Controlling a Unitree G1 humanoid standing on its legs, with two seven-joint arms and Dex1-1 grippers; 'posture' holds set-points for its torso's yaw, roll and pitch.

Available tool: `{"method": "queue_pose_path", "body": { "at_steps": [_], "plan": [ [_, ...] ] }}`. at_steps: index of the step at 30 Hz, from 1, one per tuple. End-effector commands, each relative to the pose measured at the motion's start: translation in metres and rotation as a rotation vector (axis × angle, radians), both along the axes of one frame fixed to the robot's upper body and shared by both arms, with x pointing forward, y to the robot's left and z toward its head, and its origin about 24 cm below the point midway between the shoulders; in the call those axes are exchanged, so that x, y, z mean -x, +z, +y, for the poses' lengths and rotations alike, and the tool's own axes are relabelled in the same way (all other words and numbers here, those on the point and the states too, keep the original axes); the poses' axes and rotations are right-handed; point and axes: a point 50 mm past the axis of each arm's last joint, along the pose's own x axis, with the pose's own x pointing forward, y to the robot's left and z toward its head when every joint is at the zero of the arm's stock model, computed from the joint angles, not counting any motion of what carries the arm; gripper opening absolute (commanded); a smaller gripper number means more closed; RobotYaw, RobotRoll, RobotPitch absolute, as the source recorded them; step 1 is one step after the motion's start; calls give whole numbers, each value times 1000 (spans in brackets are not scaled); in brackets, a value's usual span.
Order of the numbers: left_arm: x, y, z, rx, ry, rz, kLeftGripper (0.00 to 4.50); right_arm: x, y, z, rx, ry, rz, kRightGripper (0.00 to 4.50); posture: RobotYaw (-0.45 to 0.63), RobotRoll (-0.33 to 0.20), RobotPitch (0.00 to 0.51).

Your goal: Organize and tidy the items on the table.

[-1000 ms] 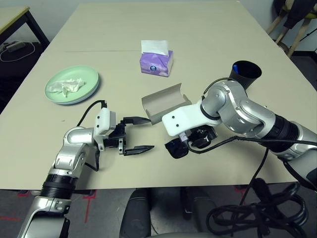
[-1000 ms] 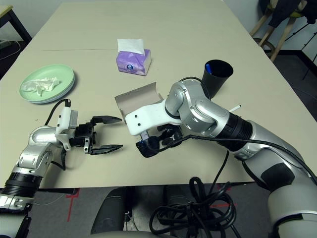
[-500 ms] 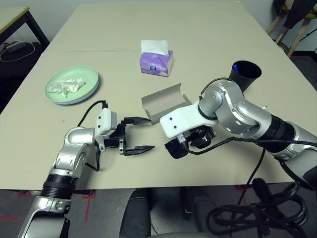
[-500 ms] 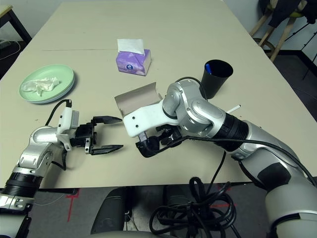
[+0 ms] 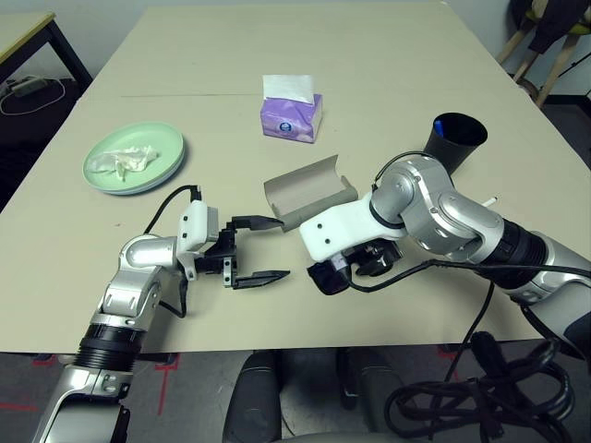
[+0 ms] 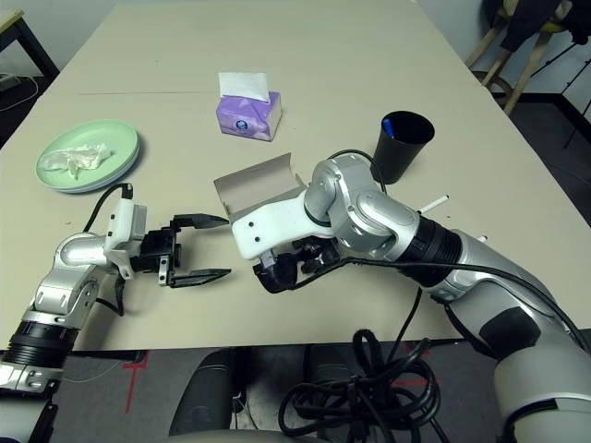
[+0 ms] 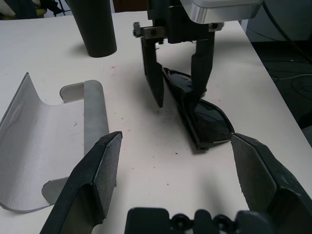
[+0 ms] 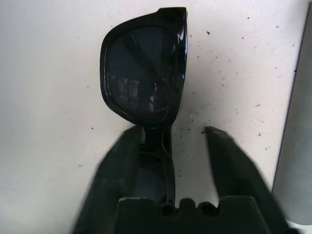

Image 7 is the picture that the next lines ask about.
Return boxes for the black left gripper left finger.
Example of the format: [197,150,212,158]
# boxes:
[40,131,122,234]

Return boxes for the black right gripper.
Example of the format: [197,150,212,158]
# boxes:
[133,0,225,108]

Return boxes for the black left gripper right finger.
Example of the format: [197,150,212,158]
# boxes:
[230,133,312,234]

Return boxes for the black sunglasses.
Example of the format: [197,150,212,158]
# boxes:
[162,67,234,154]

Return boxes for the grey glasses case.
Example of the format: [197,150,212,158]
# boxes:
[0,72,110,215]

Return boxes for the black cup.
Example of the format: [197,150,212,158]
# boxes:
[65,0,117,59]

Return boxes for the black jacket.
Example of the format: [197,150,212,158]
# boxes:
[0,0,71,20]

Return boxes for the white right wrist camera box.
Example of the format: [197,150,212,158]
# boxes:
[180,0,264,24]

